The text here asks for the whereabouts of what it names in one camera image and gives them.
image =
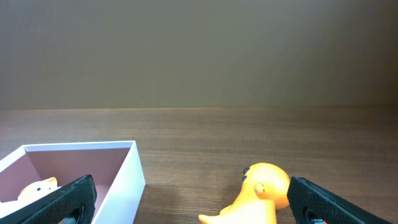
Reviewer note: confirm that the white box pink interior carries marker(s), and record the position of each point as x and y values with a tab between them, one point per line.
114	165

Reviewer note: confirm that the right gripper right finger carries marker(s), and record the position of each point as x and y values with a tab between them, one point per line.
311	203

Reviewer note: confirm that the orange dinosaur toy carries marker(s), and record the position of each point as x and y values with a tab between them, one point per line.
263	192

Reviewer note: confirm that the white plush duck toy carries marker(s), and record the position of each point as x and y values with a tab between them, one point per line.
30	194

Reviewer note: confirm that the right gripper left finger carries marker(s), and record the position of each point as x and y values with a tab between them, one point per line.
71	203

